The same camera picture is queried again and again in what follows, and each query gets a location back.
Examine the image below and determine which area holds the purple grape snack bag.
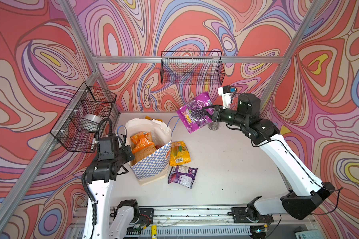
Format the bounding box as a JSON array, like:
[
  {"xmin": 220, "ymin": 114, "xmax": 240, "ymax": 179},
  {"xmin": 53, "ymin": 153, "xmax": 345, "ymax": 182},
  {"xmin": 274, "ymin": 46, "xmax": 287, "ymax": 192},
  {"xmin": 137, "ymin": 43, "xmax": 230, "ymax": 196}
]
[{"xmin": 177, "ymin": 92, "xmax": 213, "ymax": 133}]

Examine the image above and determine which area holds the orange snack bag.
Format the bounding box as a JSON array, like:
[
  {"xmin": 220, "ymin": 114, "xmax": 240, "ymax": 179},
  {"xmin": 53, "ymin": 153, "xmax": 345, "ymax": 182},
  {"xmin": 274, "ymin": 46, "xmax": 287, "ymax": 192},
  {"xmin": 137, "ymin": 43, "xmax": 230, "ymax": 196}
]
[{"xmin": 130, "ymin": 132, "xmax": 154, "ymax": 153}]

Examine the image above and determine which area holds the checkered paper bag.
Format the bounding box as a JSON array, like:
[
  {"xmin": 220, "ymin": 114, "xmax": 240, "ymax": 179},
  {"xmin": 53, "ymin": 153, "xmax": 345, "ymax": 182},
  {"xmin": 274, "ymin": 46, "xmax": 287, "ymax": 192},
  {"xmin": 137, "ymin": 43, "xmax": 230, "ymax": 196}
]
[{"xmin": 125, "ymin": 118, "xmax": 172, "ymax": 186}]

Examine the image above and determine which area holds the yellow mango snack bag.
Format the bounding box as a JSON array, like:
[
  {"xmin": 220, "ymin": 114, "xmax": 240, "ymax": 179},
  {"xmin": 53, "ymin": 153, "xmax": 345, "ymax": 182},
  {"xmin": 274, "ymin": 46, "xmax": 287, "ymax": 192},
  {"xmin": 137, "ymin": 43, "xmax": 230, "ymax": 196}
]
[{"xmin": 169, "ymin": 141, "xmax": 191, "ymax": 166}]

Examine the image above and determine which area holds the tan snack bag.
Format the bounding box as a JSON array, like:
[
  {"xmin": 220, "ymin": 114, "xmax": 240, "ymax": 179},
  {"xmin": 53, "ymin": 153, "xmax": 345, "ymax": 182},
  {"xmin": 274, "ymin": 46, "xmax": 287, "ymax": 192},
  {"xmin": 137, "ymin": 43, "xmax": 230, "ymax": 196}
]
[{"xmin": 133, "ymin": 145, "xmax": 156, "ymax": 164}]

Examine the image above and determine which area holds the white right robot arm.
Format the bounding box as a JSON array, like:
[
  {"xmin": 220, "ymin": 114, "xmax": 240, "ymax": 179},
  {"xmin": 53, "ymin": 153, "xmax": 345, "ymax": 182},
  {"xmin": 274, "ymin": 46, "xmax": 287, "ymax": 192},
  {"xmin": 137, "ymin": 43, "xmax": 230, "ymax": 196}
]
[{"xmin": 202, "ymin": 93, "xmax": 336, "ymax": 221}]

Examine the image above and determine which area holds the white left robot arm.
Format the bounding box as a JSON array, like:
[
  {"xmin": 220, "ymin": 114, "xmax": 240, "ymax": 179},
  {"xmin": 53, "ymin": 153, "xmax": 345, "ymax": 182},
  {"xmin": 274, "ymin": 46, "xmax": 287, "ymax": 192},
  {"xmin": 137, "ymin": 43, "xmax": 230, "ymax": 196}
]
[{"xmin": 81, "ymin": 134, "xmax": 140, "ymax": 239}]

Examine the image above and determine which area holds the small yellow snack bag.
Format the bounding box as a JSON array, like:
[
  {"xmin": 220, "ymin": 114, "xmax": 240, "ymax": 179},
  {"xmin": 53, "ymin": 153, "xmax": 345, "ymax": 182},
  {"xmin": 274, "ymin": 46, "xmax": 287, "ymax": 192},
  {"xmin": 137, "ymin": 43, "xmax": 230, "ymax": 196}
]
[{"xmin": 145, "ymin": 116, "xmax": 163, "ymax": 122}]

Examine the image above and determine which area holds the purple berries snack bag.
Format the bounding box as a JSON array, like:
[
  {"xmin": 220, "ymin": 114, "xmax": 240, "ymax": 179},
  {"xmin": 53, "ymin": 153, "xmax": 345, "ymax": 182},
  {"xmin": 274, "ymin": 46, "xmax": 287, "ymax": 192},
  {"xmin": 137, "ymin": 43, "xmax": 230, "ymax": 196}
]
[{"xmin": 168, "ymin": 165, "xmax": 198, "ymax": 189}]

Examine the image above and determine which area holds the cup of straws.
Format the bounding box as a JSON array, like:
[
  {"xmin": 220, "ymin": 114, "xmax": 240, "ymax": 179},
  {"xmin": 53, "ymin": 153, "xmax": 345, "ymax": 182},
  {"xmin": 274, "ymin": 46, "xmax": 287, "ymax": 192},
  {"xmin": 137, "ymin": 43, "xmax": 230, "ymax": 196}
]
[{"xmin": 208, "ymin": 121, "xmax": 220, "ymax": 131}]

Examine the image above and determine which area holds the black marker in basket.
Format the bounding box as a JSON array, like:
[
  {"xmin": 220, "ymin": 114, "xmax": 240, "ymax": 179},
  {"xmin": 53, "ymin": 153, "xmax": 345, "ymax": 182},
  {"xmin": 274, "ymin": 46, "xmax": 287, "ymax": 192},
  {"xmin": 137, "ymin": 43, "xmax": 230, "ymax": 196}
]
[{"xmin": 91, "ymin": 138, "xmax": 97, "ymax": 150}]

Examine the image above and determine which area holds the silver bowl in basket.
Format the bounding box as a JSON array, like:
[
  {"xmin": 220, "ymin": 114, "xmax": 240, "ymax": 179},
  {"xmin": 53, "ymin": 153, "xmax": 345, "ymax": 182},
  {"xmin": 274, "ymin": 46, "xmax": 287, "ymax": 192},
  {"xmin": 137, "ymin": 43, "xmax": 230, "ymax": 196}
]
[{"xmin": 84, "ymin": 114, "xmax": 103, "ymax": 123}]

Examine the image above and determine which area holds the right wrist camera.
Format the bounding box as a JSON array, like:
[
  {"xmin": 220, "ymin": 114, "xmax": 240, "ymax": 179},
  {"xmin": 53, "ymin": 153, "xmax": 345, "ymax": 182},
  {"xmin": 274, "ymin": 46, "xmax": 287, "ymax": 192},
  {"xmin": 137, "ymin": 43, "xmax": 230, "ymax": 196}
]
[{"xmin": 218, "ymin": 85, "xmax": 237, "ymax": 109}]

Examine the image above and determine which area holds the black wire basket left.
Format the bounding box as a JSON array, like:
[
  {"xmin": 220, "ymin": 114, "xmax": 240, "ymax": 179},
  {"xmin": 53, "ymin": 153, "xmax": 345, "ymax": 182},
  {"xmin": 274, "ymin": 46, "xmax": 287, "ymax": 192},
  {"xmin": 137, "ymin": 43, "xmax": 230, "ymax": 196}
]
[{"xmin": 50, "ymin": 83, "xmax": 117, "ymax": 153}]

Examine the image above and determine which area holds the black wire basket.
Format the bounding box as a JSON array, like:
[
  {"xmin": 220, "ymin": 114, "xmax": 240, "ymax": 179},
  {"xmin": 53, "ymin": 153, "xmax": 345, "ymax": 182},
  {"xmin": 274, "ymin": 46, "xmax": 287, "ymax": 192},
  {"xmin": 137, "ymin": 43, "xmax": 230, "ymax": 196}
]
[
  {"xmin": 50, "ymin": 83, "xmax": 117, "ymax": 153},
  {"xmin": 160, "ymin": 50, "xmax": 225, "ymax": 86}
]

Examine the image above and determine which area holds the black wire basket back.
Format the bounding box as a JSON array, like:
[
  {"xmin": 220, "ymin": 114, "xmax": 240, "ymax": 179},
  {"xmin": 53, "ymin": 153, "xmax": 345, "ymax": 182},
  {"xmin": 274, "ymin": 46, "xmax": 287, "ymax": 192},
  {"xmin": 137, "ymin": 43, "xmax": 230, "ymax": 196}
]
[{"xmin": 160, "ymin": 50, "xmax": 225, "ymax": 86}]

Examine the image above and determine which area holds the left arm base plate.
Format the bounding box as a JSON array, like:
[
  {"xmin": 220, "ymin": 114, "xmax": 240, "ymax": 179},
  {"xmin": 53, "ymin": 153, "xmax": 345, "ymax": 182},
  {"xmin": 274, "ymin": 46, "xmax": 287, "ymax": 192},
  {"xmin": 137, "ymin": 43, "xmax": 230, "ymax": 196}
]
[{"xmin": 130, "ymin": 208, "xmax": 154, "ymax": 227}]

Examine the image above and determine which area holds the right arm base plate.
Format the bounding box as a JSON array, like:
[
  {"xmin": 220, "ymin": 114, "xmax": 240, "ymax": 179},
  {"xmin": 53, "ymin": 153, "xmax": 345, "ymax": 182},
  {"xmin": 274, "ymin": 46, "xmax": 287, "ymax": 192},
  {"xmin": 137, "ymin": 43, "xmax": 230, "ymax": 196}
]
[{"xmin": 227, "ymin": 207, "xmax": 274, "ymax": 224}]

